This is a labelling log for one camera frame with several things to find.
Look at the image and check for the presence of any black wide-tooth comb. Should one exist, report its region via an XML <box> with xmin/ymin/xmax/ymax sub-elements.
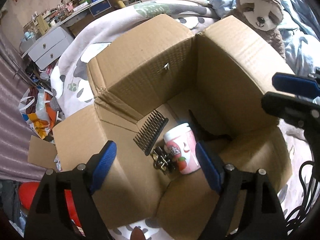
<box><xmin>133</xmin><ymin>109</ymin><xmax>169</xmax><ymax>156</ymax></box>

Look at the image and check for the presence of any black cable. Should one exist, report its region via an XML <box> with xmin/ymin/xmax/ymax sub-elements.
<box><xmin>285</xmin><ymin>127</ymin><xmax>318</xmax><ymax>235</ymax></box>

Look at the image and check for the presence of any purple curtain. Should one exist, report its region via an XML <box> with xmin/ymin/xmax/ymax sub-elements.
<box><xmin>1</xmin><ymin>31</ymin><xmax>44</xmax><ymax>182</ymax></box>

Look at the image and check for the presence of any grey two-drawer cabinet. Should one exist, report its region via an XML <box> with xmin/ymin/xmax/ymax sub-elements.
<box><xmin>28</xmin><ymin>27</ymin><xmax>74</xmax><ymax>70</ymax></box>

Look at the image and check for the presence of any brown cardboard box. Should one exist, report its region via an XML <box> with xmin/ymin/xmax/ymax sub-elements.
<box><xmin>53</xmin><ymin>14</ymin><xmax>292</xmax><ymax>239</ymax></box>

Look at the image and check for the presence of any white cluttered desk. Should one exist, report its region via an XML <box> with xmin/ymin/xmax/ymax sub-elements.
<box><xmin>22</xmin><ymin>0</ymin><xmax>107</xmax><ymax>57</ymax></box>

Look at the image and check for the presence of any pink strawberry cup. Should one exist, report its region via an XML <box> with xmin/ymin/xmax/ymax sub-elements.
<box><xmin>163</xmin><ymin>122</ymin><xmax>201</xmax><ymax>174</ymax></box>

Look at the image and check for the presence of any grey panda print blanket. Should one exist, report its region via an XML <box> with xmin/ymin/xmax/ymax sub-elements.
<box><xmin>49</xmin><ymin>0</ymin><xmax>315</xmax><ymax>240</ymax></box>

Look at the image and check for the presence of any red round stool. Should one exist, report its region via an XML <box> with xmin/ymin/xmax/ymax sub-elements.
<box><xmin>18</xmin><ymin>181</ymin><xmax>81</xmax><ymax>227</ymax></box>

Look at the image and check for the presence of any black metal hair clip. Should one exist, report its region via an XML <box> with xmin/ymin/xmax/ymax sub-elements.
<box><xmin>151</xmin><ymin>146</ymin><xmax>176</xmax><ymax>175</ymax></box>

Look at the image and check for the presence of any blue patterned duvet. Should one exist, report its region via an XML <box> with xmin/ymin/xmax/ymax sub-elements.
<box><xmin>209</xmin><ymin>0</ymin><xmax>319</xmax><ymax>76</ymax></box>

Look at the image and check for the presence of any brown sloth plush toy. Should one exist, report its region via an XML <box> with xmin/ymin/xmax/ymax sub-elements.
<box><xmin>226</xmin><ymin>0</ymin><xmax>286</xmax><ymax>59</ymax></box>

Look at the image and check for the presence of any loose cardboard piece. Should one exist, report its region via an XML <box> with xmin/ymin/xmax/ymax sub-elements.
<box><xmin>28</xmin><ymin>135</ymin><xmax>57</xmax><ymax>171</ymax></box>

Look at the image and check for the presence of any colourful shopping bag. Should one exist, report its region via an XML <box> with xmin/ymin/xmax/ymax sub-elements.
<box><xmin>18</xmin><ymin>86</ymin><xmax>61</xmax><ymax>139</ymax></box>

